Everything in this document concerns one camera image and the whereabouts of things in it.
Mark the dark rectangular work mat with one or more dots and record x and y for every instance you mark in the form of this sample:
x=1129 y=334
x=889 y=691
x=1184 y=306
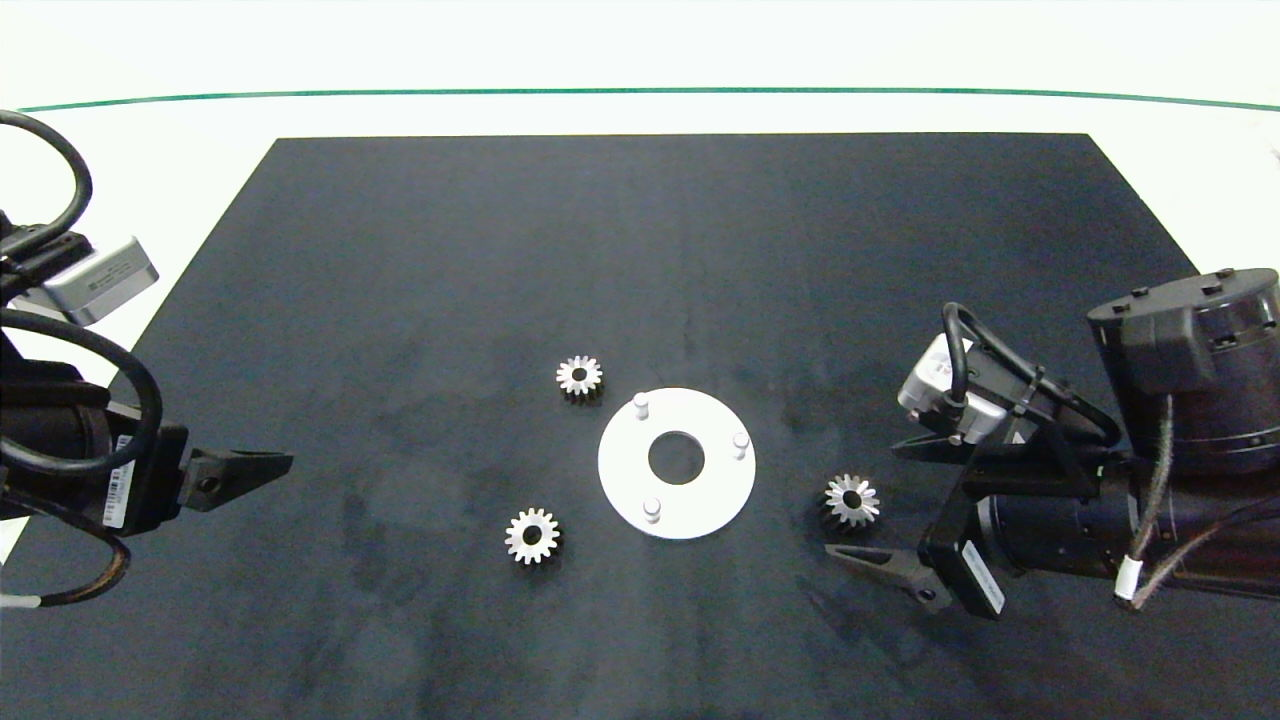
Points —
x=400 y=300

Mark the round white pinned carrier plate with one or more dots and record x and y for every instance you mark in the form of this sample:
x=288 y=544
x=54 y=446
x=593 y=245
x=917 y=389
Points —
x=705 y=505

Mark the small steel planetary gear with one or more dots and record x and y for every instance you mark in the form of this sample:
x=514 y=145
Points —
x=590 y=384
x=518 y=542
x=865 y=507

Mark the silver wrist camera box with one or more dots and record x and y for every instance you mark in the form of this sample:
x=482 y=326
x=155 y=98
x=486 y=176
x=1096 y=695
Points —
x=100 y=280
x=935 y=385

